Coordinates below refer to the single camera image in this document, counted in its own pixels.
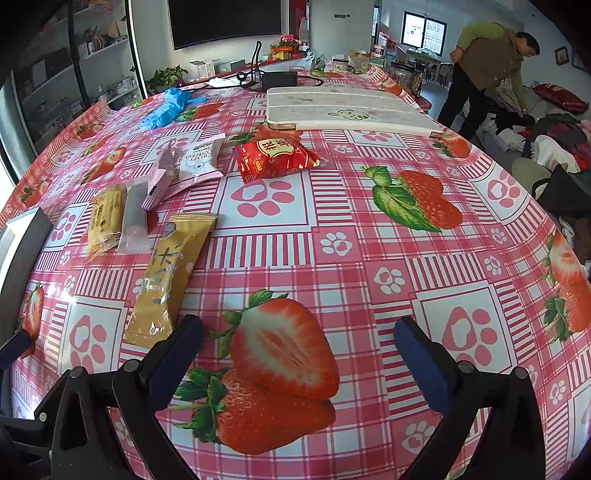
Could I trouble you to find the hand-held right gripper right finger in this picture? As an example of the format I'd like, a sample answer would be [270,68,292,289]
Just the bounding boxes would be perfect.
[394,316,546,480]

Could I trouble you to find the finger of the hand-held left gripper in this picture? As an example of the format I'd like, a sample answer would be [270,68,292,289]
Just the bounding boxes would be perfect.
[0,397,56,462]
[0,329,35,370]

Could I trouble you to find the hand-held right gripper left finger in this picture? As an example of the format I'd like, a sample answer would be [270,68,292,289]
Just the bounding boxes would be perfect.
[50,314,205,480]

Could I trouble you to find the long gold snack packet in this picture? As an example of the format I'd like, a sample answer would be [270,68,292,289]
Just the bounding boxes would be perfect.
[124,213,219,348]

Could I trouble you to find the white tray with dark side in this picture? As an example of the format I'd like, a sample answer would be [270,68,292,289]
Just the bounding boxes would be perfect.
[0,206,54,335]

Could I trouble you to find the grey translucent snack packet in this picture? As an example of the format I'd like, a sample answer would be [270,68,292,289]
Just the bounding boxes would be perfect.
[116,180,151,254]

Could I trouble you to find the yellow biscuit packet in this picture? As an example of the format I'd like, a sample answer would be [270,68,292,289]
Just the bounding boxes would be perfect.
[86,183,127,260]

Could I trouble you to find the pink snack packet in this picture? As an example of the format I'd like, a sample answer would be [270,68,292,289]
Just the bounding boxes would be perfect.
[142,141,181,212]

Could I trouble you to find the white floral snack packet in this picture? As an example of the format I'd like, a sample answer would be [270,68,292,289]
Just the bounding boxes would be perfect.
[173,134,226,190]

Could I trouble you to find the red snack packet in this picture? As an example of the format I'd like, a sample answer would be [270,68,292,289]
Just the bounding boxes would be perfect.
[232,136,321,185]

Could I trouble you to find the grey green chair back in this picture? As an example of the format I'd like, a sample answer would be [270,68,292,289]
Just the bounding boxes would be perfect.
[512,158,552,199]

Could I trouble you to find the black bag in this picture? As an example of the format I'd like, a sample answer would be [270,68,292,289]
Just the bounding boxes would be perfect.
[531,164,591,222]

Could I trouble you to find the blue rubber glove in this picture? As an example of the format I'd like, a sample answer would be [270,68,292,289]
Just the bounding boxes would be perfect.
[164,88,206,112]
[140,104,185,130]

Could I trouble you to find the sofa with clothes pile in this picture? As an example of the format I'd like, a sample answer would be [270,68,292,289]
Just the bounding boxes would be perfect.
[480,88,591,171]

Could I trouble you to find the white folded cartoon-print mat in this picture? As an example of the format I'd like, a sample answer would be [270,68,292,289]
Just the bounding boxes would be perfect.
[266,86,443,139]

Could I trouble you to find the green potted plant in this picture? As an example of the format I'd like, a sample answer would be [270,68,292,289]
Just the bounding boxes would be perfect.
[147,65,189,93]

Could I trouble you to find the clear snack jar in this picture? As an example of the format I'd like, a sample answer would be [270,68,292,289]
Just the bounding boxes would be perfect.
[392,62,426,97]

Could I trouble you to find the red cushion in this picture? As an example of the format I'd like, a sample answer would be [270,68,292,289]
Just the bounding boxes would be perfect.
[531,83,589,114]

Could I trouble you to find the black power adapter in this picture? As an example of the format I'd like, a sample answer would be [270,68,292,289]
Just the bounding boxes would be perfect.
[261,71,298,90]

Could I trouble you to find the white shelf unit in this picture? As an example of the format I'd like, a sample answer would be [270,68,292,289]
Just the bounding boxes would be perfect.
[9,0,144,153]

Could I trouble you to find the pile of snack boxes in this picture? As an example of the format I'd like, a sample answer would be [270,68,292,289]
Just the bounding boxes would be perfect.
[348,46,393,72]

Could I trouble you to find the red gift boxes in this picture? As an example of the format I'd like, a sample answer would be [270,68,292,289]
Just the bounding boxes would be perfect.
[268,33,308,61]

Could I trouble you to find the dark framed window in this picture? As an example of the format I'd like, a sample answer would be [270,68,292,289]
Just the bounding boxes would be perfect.
[402,11,448,51]

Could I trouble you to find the black wall television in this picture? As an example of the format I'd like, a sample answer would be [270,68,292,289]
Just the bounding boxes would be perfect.
[167,0,282,51]

